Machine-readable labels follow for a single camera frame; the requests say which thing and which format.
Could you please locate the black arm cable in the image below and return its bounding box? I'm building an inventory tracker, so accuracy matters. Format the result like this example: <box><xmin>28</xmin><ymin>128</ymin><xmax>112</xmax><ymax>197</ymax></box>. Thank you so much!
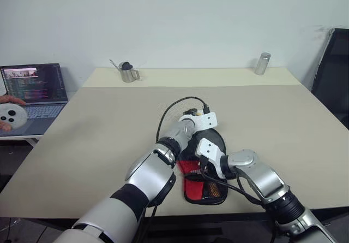
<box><xmin>200</xmin><ymin>158</ymin><xmax>269</xmax><ymax>207</ymax></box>
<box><xmin>155</xmin><ymin>97</ymin><xmax>210</xmax><ymax>141</ymax></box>

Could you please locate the white side table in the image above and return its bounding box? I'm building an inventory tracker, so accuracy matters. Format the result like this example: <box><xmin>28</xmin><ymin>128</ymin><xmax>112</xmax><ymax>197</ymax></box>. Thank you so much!
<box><xmin>0</xmin><ymin>133</ymin><xmax>44</xmax><ymax>147</ymax></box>

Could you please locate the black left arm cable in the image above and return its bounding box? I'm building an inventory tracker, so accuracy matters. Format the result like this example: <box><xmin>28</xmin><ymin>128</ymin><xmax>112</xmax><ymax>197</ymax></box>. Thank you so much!
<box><xmin>155</xmin><ymin>97</ymin><xmax>210</xmax><ymax>141</ymax></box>

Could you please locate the person's bare hand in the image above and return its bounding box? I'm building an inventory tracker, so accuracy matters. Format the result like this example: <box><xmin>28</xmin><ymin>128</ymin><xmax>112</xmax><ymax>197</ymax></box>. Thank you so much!
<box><xmin>0</xmin><ymin>94</ymin><xmax>27</xmax><ymax>131</ymax></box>

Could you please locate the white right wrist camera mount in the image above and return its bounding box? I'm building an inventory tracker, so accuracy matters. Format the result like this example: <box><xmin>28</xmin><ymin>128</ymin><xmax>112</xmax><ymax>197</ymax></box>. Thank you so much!
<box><xmin>195</xmin><ymin>138</ymin><xmax>228</xmax><ymax>179</ymax></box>

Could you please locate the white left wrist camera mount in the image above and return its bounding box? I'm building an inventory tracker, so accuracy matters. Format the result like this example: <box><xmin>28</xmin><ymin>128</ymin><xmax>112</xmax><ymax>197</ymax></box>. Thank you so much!
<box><xmin>178</xmin><ymin>111</ymin><xmax>219</xmax><ymax>132</ymax></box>

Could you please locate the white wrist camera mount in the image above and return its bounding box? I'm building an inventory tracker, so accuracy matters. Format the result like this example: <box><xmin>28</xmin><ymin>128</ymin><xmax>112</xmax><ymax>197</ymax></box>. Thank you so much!
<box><xmin>195</xmin><ymin>138</ymin><xmax>228</xmax><ymax>179</ymax></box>
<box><xmin>178</xmin><ymin>111</ymin><xmax>219</xmax><ymax>132</ymax></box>

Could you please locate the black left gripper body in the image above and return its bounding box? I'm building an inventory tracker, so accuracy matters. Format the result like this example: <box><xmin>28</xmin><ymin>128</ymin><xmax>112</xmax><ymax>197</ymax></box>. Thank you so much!
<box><xmin>187</xmin><ymin>107</ymin><xmax>204</xmax><ymax>117</ymax></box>

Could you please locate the black and red paddle case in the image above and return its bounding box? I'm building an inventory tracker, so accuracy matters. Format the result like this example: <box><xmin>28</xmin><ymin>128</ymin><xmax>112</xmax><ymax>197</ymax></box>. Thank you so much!
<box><xmin>176</xmin><ymin>114</ymin><xmax>230</xmax><ymax>205</ymax></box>

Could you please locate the silver metal can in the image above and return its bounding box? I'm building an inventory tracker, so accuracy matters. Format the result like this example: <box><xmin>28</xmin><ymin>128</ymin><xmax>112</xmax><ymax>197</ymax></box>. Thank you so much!
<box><xmin>255</xmin><ymin>52</ymin><xmax>271</xmax><ymax>75</ymax></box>

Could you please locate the stainless steel cup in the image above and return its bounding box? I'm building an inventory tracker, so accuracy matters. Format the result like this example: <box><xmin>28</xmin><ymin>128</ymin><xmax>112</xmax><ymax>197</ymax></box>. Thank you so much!
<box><xmin>119</xmin><ymin>62</ymin><xmax>141</xmax><ymax>83</ymax></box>

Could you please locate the open grey laptop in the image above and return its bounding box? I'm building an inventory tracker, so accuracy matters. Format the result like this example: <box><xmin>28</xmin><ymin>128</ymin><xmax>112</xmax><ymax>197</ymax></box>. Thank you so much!
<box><xmin>0</xmin><ymin>63</ymin><xmax>69</xmax><ymax>137</ymax></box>

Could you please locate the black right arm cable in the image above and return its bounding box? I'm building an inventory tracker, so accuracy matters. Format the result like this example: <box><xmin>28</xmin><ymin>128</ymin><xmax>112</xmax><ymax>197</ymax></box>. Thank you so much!
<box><xmin>200</xmin><ymin>158</ymin><xmax>269</xmax><ymax>207</ymax></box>

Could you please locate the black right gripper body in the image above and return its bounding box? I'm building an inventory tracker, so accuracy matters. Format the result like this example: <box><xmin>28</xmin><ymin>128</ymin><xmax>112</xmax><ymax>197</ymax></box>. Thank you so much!
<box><xmin>190</xmin><ymin>159</ymin><xmax>210</xmax><ymax>176</ymax></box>

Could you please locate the round white controller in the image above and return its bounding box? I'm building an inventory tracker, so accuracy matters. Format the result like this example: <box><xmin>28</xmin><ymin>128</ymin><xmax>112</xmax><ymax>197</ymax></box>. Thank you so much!
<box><xmin>0</xmin><ymin>102</ymin><xmax>28</xmax><ymax>131</ymax></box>

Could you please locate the black office chair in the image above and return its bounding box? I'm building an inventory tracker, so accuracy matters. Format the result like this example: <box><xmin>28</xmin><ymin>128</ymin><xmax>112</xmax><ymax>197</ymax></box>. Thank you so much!
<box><xmin>310</xmin><ymin>27</ymin><xmax>349</xmax><ymax>131</ymax></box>

